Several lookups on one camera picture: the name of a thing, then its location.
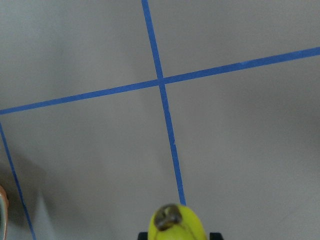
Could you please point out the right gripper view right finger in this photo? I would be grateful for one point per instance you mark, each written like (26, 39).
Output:
(215, 236)

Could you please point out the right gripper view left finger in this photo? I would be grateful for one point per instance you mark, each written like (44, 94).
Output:
(143, 235)

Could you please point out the yellow banana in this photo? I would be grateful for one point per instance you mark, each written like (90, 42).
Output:
(175, 222)

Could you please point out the grey square plate orange rim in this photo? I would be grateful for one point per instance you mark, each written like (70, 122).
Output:
(4, 205)

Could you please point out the blue tape line crosswise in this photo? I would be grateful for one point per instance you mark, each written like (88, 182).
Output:
(239, 66)

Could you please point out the blue tape line lengthwise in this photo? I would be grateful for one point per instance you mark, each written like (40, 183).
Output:
(164, 100)

